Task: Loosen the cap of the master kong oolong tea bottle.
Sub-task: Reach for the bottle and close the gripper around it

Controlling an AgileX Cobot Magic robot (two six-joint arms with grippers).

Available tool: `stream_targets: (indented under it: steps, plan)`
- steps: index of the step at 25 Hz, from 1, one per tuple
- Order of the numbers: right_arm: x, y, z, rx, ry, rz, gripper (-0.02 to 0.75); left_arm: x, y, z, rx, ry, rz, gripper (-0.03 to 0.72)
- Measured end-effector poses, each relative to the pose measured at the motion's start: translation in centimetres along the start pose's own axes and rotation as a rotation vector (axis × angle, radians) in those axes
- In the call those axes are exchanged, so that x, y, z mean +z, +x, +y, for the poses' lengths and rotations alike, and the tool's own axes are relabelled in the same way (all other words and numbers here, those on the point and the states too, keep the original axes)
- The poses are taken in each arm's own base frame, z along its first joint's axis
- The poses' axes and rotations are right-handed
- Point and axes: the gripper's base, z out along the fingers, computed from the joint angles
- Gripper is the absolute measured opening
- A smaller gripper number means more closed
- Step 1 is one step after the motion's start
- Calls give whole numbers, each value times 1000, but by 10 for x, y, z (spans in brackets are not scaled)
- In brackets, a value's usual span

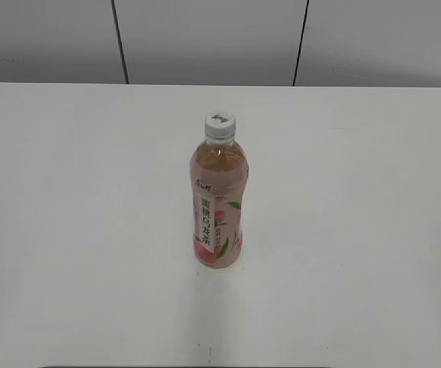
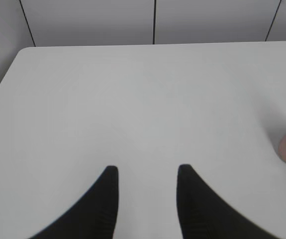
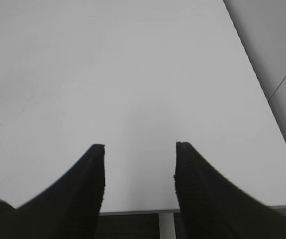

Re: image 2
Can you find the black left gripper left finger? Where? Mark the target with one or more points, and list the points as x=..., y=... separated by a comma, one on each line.
x=93, y=216

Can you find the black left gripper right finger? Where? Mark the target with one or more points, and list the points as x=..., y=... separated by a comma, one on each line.
x=204, y=215

